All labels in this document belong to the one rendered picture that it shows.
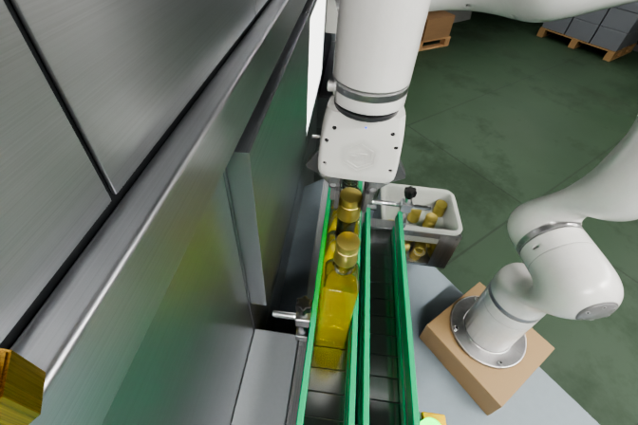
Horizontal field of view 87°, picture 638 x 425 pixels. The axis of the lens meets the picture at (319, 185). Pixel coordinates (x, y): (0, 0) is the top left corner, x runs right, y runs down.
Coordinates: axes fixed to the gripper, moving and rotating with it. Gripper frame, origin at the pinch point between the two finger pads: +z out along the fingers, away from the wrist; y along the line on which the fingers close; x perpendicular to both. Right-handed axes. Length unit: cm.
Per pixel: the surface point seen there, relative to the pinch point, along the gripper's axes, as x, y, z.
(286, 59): 15.4, -12.5, -12.4
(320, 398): -18.8, -0.6, 31.5
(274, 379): -17.0, -8.9, 31.5
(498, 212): 139, 113, 137
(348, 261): -7.5, 0.8, 6.0
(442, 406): -9, 31, 62
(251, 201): -8.4, -12.2, -5.1
